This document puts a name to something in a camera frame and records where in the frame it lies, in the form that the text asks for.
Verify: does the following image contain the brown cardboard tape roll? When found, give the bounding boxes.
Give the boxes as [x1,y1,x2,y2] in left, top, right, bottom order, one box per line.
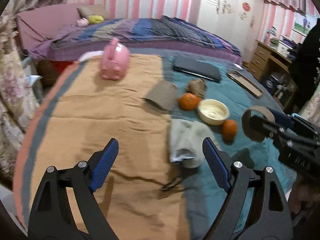
[241,106,275,142]

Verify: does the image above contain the lower orange tangerine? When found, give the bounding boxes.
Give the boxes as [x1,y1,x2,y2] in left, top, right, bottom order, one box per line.
[221,119,238,143]

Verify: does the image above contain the orange tangerine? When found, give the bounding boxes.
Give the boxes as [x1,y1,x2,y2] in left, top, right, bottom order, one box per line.
[178,93,201,111]
[221,119,238,143]

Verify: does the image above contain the beige phone case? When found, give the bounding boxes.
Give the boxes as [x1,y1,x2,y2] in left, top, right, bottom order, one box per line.
[227,70,263,99]

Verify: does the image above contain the white round bowl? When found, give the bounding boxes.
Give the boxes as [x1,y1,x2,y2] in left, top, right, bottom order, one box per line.
[197,99,230,126]

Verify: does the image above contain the wooden desk with drawers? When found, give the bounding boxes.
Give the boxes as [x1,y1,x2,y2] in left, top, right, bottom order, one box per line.
[247,39,298,108]

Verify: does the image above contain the upper orange tangerine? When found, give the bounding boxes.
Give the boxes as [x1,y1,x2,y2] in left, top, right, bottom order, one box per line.
[178,93,201,111]

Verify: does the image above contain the grey crumpled cloth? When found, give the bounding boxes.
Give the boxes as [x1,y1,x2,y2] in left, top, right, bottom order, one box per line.
[168,119,218,169]

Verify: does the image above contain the black rectangular case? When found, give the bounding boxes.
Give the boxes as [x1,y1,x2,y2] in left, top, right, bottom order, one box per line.
[173,56,221,83]

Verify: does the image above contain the flat brown cardboard piece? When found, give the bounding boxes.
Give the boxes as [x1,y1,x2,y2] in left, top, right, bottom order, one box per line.
[142,80,178,112]

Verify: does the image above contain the white decorated wardrobe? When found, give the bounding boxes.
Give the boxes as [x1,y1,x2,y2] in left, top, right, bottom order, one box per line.
[196,0,264,60]

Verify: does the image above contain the floral beige curtain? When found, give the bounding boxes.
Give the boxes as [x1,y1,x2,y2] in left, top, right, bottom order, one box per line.
[0,15,39,181]

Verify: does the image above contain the striped purple blue bedspread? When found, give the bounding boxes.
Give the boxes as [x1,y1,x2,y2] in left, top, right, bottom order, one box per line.
[28,16,242,64]

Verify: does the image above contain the pink piggy bank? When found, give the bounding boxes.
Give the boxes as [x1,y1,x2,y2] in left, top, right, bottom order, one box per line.
[100,37,130,81]

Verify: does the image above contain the yellow plush toy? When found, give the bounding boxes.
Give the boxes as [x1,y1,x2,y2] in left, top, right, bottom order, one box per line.
[87,15,104,25]

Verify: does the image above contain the purple headboard cover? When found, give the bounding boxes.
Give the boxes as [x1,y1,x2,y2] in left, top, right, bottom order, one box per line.
[16,3,82,51]

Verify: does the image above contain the pink plush toy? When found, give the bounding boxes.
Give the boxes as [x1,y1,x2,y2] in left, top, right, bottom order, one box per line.
[76,18,89,27]

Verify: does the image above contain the brown pillow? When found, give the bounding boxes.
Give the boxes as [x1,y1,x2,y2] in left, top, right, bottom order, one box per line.
[77,4,109,19]

